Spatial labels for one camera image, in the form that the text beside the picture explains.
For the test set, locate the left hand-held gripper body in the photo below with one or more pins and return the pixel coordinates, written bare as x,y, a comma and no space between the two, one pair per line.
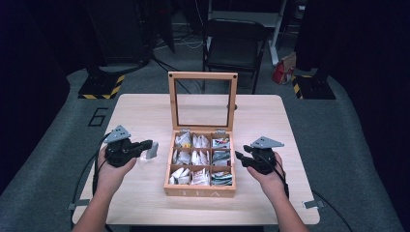
119,151

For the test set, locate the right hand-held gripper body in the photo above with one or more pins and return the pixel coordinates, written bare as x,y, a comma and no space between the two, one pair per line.
265,159

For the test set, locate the grey tea bag packet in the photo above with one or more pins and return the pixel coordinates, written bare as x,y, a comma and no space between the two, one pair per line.
152,150

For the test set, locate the wooden tea box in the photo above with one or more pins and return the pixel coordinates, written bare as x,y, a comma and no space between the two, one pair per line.
199,192

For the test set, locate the person's right hand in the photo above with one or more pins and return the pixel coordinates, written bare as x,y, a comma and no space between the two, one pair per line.
274,183

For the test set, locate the person's left hand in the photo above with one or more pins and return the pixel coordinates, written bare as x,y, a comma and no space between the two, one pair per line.
109,177

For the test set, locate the rows of green-printed tea bags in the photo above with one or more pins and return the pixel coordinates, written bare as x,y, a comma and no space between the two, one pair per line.
221,157

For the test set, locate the rows of white tea bags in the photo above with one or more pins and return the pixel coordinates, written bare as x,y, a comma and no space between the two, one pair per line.
183,158

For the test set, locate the black yellow-striped stand base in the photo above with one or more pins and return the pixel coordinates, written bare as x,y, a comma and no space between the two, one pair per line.
101,87
312,87

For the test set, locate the red and brown paper bag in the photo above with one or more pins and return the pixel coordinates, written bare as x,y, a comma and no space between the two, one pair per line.
283,69

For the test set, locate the black folding chair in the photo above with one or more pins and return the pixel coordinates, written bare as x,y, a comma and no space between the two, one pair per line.
233,48

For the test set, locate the black cabinet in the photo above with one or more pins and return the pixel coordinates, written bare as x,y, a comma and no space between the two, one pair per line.
119,32

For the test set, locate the grey table corner bracket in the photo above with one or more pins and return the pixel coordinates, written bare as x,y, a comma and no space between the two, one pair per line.
79,204
313,204

